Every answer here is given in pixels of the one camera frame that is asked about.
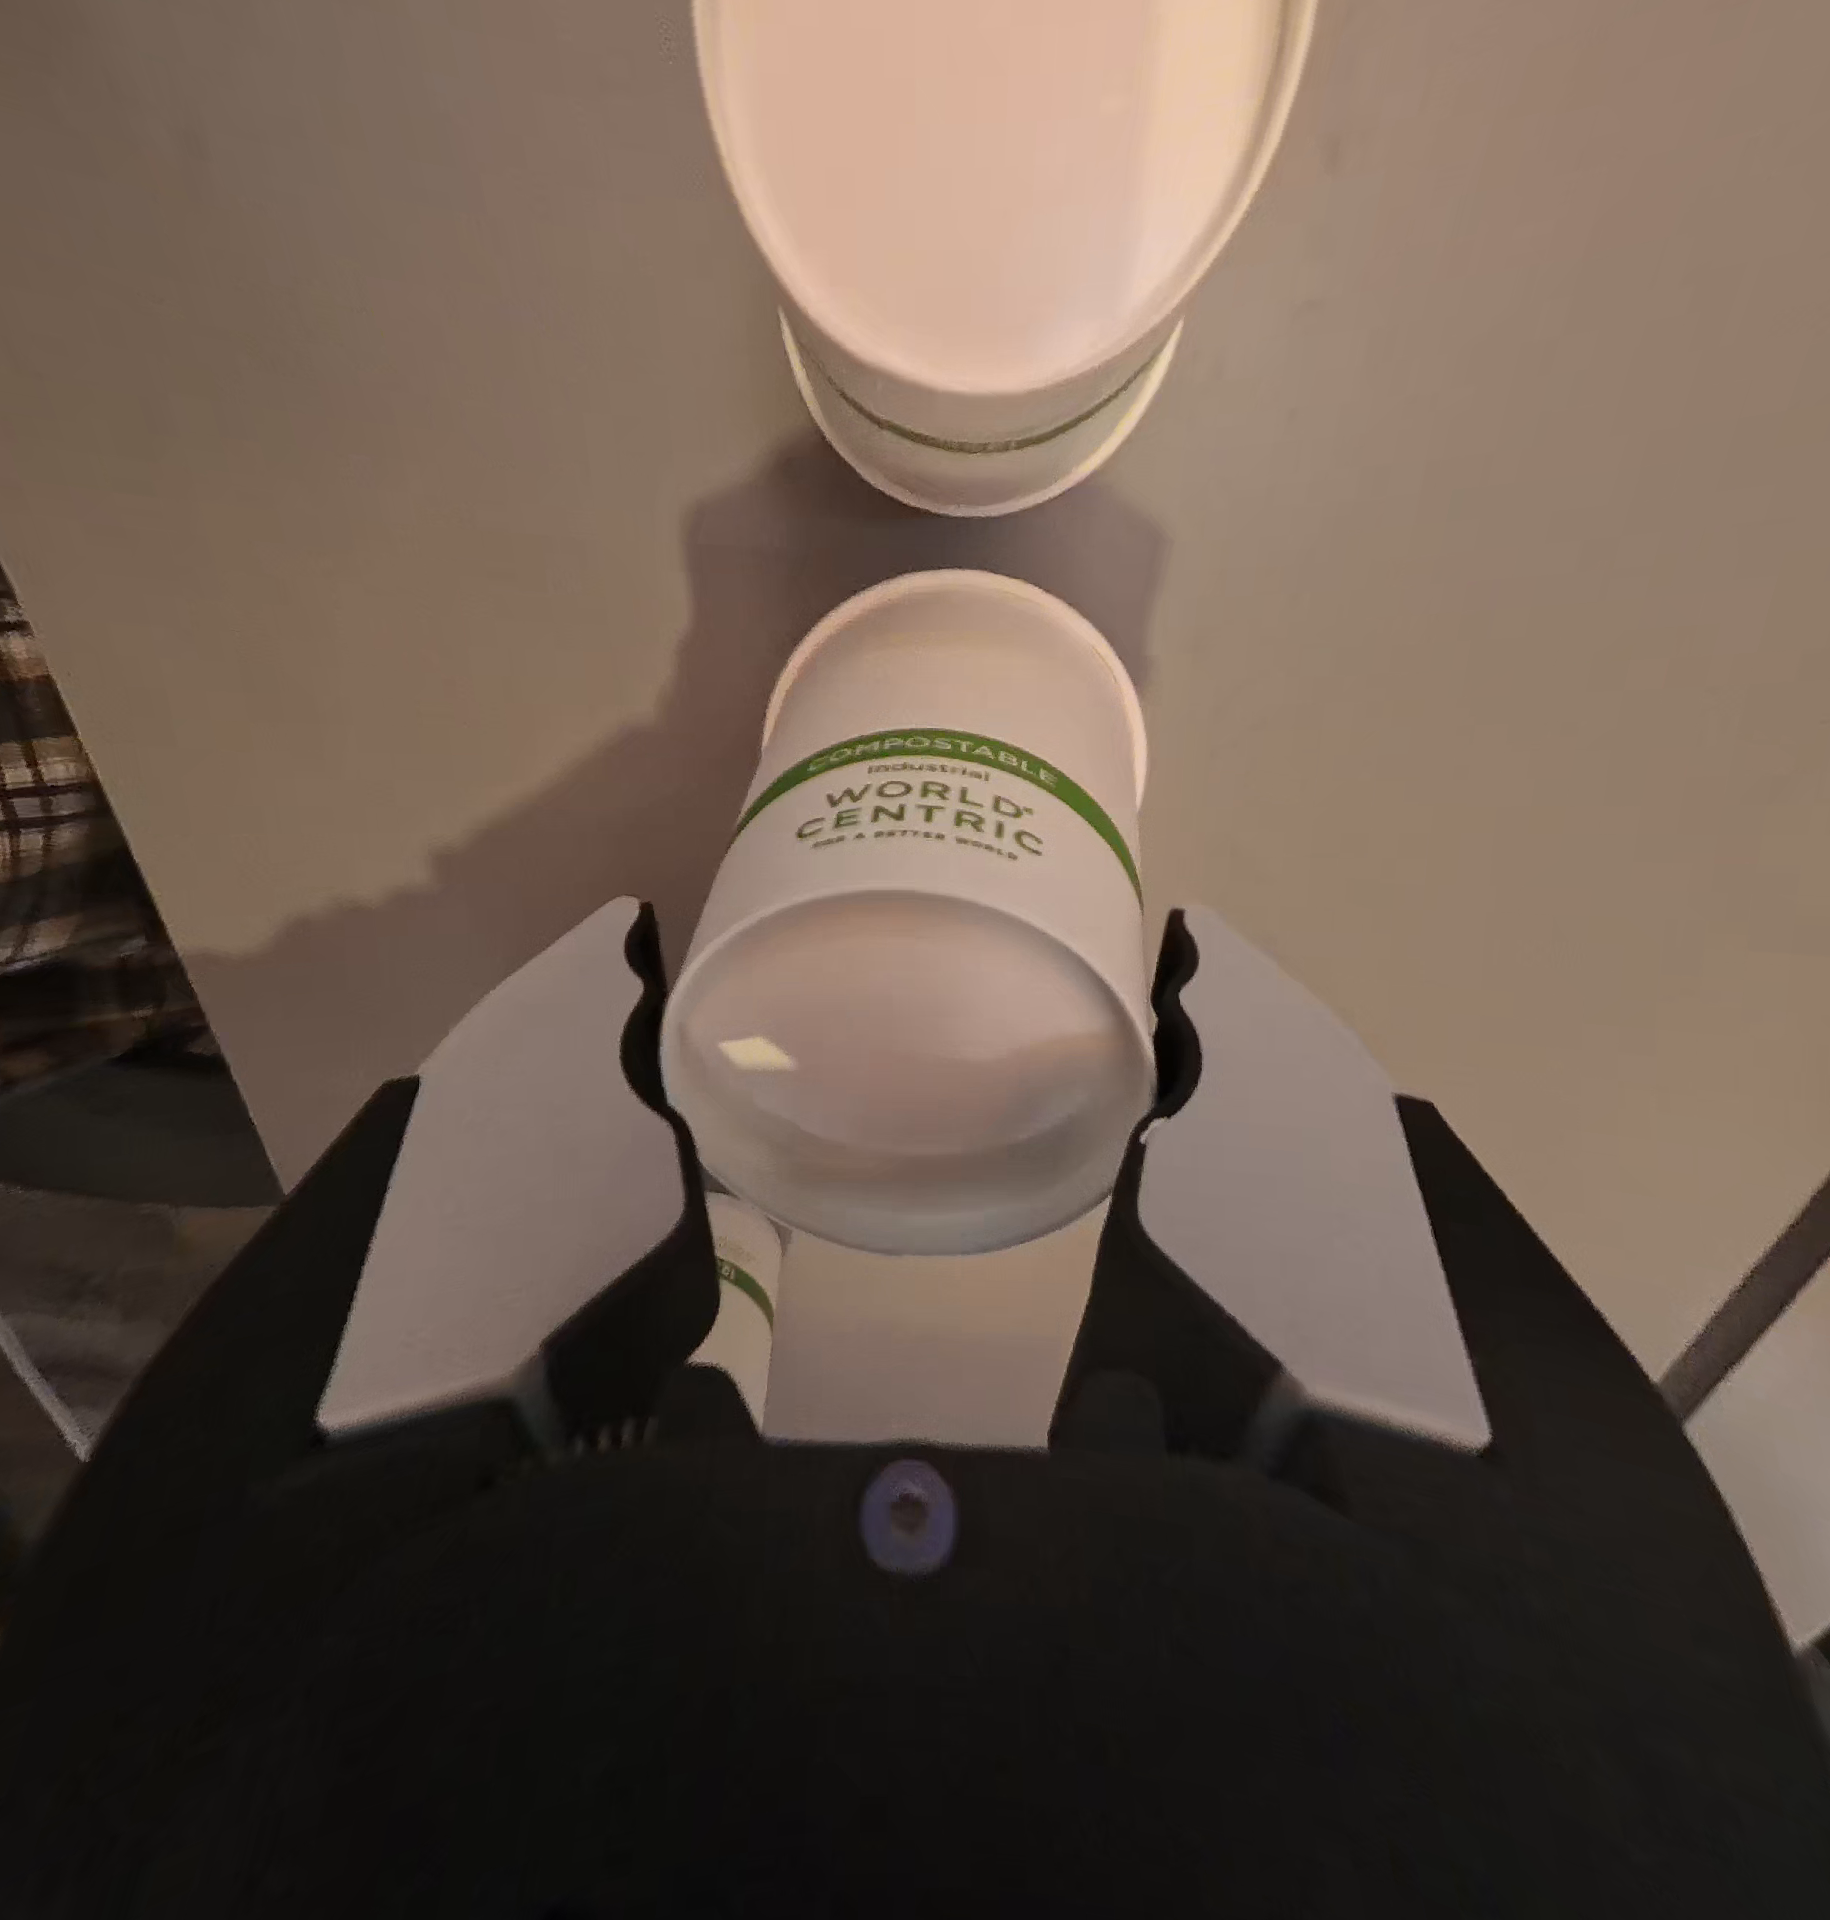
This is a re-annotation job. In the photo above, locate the black table cable tray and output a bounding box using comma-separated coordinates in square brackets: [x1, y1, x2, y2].
[1663, 1130, 1830, 1420]

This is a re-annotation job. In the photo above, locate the person's plaid shirt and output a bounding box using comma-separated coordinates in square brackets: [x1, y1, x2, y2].
[0, 464, 211, 1096]

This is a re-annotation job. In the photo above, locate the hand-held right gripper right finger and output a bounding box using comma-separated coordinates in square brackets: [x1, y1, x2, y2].
[1054, 903, 1503, 1463]

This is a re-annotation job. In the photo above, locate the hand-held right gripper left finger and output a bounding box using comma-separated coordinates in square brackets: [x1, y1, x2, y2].
[315, 898, 725, 1455]

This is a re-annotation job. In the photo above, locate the white cup green band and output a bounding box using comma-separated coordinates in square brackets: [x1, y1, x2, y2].
[691, 1194, 790, 1425]
[692, 0, 1321, 517]
[661, 570, 1158, 1254]

